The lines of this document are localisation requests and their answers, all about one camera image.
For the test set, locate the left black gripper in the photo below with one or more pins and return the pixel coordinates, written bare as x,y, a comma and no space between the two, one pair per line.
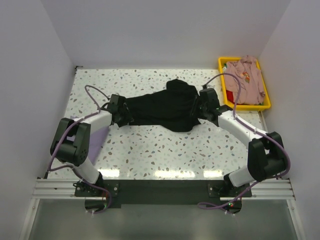
128,118

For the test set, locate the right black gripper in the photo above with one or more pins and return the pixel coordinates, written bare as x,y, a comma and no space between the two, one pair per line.
198,102

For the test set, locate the black t shirt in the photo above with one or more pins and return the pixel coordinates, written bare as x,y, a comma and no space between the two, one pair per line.
170,108

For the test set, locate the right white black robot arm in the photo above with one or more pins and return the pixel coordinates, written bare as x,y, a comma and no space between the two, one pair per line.
266,154

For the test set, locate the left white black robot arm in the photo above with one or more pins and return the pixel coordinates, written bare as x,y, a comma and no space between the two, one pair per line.
60,149

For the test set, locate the yellow plastic bin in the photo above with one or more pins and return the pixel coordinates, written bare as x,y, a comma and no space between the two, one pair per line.
241,107

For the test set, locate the red garment in bin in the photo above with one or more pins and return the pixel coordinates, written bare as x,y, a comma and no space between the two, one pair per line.
230,96

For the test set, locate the folded lavender t shirt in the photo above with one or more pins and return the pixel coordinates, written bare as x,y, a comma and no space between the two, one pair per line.
97,142

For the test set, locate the pink shirt in bin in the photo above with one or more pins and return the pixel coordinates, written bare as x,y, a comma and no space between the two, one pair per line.
244,79

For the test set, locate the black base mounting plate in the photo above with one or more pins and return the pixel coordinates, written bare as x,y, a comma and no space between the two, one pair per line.
107,201

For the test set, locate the aluminium extrusion rail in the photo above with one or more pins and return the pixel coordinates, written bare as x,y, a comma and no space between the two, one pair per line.
69,188

